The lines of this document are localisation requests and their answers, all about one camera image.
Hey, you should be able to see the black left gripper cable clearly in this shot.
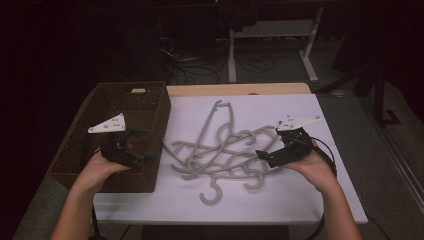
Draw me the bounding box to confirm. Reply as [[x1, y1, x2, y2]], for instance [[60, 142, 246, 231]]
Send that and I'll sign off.
[[89, 203, 108, 240]]

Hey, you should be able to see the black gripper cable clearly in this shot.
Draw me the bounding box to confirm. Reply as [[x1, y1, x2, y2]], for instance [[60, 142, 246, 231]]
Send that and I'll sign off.
[[304, 136, 338, 240], [89, 203, 108, 240]]

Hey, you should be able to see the white metal desk frame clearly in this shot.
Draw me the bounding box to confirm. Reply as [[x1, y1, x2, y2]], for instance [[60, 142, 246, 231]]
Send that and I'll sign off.
[[227, 6, 325, 84]]

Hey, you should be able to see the person's left hand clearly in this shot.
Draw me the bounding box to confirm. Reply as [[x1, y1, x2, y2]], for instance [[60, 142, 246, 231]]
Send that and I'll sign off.
[[70, 151, 132, 195]]

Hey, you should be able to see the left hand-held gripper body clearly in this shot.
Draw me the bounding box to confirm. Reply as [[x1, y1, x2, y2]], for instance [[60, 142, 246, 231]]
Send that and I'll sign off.
[[87, 112, 145, 172]]

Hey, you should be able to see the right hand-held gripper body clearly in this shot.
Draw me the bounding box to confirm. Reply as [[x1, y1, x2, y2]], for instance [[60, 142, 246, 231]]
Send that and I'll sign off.
[[276, 114, 323, 169]]

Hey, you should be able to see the person's right hand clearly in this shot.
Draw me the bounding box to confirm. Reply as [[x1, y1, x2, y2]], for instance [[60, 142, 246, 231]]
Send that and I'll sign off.
[[283, 139, 338, 194]]

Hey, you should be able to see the grey plastic clothes hanger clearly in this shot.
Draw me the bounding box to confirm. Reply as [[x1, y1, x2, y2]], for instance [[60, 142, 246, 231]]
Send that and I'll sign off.
[[162, 133, 278, 176], [163, 141, 268, 192], [186, 99, 234, 172], [173, 124, 284, 161], [171, 156, 284, 206]]

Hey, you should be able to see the tangle of black floor cables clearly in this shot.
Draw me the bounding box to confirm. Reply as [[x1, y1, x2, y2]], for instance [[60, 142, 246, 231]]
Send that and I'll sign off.
[[156, 29, 301, 86]]

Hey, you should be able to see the black metal stand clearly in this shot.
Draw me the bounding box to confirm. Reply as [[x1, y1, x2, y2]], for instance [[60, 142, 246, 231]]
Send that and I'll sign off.
[[372, 64, 403, 128]]

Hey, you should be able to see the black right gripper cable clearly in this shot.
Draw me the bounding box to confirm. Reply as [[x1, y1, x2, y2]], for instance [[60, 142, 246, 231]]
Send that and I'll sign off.
[[304, 136, 338, 240]]

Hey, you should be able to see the white table mat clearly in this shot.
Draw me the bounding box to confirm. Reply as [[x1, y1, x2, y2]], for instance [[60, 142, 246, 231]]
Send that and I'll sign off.
[[93, 93, 369, 225]]

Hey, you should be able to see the brown woven basket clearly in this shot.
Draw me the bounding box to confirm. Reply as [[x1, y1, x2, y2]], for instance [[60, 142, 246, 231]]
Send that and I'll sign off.
[[47, 81, 172, 194]]

